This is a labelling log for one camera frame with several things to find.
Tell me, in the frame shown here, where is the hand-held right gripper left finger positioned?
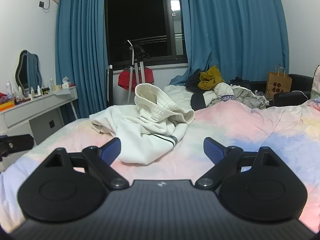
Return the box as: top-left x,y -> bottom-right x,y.
44,137 -> 130,190

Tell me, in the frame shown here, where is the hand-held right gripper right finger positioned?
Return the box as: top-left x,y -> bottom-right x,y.
194,137 -> 281,190

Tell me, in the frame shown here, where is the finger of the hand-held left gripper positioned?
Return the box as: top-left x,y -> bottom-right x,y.
0,134 -> 34,162

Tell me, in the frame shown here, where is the white ribbed sock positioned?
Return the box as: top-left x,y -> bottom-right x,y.
89,83 -> 195,166

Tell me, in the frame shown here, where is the metal clothes stand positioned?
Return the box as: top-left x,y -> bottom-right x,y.
123,39 -> 151,105

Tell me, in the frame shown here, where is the pastel tie-dye bed blanket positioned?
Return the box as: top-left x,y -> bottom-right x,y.
0,97 -> 320,233

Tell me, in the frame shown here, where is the orange box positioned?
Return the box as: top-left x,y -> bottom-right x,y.
0,100 -> 16,112

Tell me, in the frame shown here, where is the white dressing table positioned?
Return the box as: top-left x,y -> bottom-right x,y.
0,85 -> 78,145

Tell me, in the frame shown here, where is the white and black jacket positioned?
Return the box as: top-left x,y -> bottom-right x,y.
190,82 -> 236,111

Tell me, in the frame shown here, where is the row of cosmetic bottles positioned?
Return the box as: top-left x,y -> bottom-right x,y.
5,77 -> 56,101

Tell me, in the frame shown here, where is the grey crumpled cloth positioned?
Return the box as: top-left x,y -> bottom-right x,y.
210,84 -> 270,110

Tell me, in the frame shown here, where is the white crumpled sheet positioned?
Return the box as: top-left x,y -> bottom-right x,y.
163,84 -> 196,107

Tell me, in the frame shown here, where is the red box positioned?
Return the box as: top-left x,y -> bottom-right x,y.
118,66 -> 154,91

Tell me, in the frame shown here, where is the dark garment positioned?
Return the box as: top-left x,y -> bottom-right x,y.
185,69 -> 203,92

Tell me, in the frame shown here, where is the mustard yellow garment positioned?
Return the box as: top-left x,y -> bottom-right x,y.
197,65 -> 226,91

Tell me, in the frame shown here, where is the wavy black-framed mirror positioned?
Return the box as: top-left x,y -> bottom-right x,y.
15,50 -> 43,91

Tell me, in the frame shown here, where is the brown paper bag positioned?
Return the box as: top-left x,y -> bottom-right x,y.
265,64 -> 293,98

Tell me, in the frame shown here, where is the blue curtain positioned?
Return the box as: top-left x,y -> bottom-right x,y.
169,0 -> 290,86
55,0 -> 109,126

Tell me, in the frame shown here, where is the black sofa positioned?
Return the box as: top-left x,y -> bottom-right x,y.
273,73 -> 314,108

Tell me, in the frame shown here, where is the dark-framed window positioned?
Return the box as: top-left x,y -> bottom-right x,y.
104,0 -> 188,67

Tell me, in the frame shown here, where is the white cable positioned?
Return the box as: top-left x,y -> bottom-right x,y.
290,90 -> 311,100

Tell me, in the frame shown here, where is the black wall socket with cable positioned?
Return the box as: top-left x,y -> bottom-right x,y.
38,0 -> 51,12

